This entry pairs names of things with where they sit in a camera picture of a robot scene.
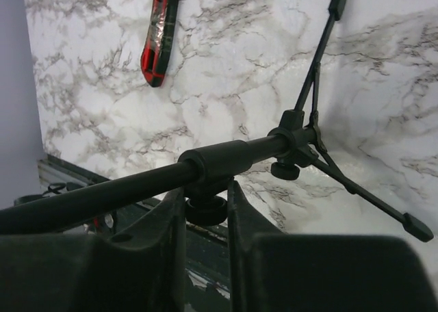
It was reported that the black tripod shock-mount stand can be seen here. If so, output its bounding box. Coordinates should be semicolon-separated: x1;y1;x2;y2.
0;0;435;243

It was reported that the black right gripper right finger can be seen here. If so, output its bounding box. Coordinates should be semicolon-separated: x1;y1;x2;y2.
227;180;437;311

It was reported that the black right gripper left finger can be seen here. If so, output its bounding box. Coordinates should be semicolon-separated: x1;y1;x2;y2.
1;189;185;311

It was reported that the red black utility knife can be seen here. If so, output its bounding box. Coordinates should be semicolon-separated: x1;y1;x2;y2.
140;0;179;88

